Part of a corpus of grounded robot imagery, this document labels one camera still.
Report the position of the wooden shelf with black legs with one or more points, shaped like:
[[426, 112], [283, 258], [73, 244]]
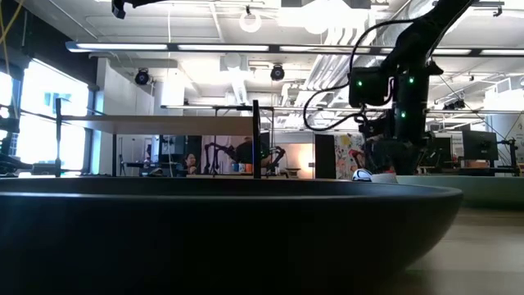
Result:
[[163, 125]]

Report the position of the large black plate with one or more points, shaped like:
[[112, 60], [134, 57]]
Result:
[[204, 237]]

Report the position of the blue cup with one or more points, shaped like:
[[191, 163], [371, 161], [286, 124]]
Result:
[[235, 167]]

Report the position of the black ceiling spotlight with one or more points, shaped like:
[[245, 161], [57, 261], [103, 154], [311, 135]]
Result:
[[454, 104]]

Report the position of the person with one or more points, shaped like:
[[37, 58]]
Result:
[[245, 152], [190, 160]]

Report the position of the long ceiling light bar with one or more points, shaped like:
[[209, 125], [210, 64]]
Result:
[[123, 46]]

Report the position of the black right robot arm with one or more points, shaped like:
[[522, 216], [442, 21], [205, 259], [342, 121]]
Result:
[[411, 94]]

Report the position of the black ceiling camera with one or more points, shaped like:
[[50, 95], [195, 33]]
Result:
[[277, 72], [142, 76]]

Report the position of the black upright panel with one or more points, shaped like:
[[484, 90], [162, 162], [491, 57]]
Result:
[[325, 155]]

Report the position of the colourful patterned poster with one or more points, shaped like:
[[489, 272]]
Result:
[[348, 151]]

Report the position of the black equipment stand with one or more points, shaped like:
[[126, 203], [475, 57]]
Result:
[[511, 155]]

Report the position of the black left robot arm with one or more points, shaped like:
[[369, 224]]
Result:
[[118, 10]]

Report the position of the black background robot arm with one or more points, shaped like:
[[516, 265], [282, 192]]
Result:
[[209, 155], [278, 153]]

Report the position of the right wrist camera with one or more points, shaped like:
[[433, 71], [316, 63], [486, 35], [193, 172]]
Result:
[[376, 127]]

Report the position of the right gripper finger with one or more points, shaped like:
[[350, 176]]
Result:
[[405, 160]]

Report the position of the black computer monitor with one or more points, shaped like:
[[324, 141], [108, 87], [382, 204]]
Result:
[[480, 145], [440, 149]]

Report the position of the orange cup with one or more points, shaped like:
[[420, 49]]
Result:
[[248, 167]]

